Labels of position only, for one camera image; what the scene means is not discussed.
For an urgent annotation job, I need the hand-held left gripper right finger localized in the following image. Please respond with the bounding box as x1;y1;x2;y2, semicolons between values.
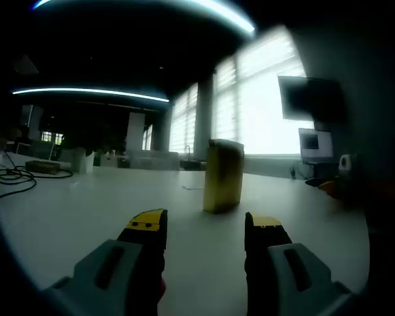
244;211;355;316

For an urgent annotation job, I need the white sofa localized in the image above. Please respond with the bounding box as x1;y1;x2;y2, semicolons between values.
126;149;180;171

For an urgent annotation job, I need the black coiled cable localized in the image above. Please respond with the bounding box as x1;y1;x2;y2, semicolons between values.
0;166;74;201

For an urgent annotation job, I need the black wall monitor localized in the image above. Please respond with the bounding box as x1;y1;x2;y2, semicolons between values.
278;75;345;121

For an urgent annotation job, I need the open laptop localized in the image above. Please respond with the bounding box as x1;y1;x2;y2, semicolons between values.
298;127;335;165

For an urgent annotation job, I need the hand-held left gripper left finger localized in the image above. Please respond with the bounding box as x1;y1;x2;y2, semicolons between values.
41;208;169;316

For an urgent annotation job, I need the white table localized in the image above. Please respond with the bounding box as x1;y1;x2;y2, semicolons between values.
0;161;371;316

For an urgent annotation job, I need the yellow paper bag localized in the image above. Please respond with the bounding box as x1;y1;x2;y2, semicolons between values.
203;138;245;215

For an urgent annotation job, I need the white pillar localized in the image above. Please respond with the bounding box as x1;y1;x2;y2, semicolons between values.
128;111;145;152

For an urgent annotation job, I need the sink with faucet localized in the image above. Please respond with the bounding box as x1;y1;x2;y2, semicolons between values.
179;144;207;171

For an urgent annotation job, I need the brown flat block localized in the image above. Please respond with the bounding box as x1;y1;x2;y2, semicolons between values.
25;160;62;175

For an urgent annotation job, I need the potted green plant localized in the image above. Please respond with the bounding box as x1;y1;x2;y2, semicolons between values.
63;123;126;174

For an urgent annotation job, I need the curved ceiling light strip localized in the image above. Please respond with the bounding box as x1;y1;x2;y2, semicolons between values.
11;87;171;103
32;0;256;34

